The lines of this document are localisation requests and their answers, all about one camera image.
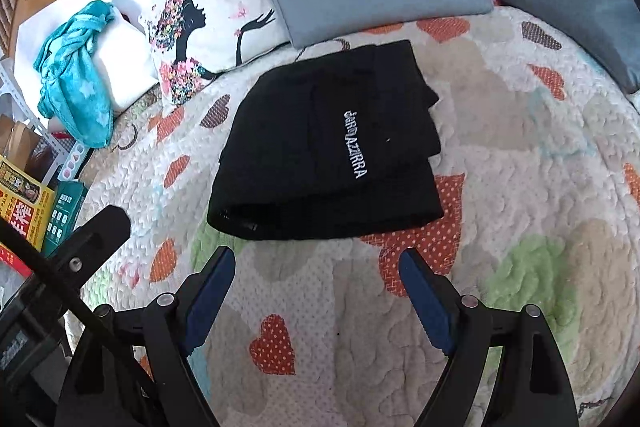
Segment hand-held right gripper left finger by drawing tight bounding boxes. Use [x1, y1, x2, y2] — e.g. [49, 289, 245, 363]
[59, 245, 237, 427]

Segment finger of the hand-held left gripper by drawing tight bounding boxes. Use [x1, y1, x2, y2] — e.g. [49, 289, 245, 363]
[49, 206, 132, 304]

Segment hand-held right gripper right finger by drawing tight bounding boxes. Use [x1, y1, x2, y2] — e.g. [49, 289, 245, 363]
[398, 248, 582, 427]

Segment black pants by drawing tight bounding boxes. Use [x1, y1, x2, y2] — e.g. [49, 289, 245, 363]
[206, 39, 445, 242]

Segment green printed box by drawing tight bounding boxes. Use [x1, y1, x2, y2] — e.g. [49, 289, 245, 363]
[41, 181, 90, 258]

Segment yellow printed box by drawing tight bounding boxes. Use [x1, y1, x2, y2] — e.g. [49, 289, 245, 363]
[0, 155, 56, 253]

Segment red printed box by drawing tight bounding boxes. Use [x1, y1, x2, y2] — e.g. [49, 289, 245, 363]
[0, 243, 35, 279]

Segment brown paper bag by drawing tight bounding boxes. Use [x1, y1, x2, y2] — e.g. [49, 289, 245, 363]
[0, 114, 44, 178]

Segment teal star print towel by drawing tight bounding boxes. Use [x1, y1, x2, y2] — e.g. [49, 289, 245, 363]
[33, 0, 117, 149]

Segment white metal rack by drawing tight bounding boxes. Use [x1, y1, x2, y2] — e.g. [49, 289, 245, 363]
[0, 57, 91, 184]

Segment heart print quilt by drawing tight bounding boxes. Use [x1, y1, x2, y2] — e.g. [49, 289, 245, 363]
[80, 6, 640, 419]

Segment black cable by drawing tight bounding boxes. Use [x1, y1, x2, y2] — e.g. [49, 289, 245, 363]
[0, 219, 157, 394]

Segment brown hair tie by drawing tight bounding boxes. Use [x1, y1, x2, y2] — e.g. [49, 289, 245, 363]
[112, 126, 139, 152]

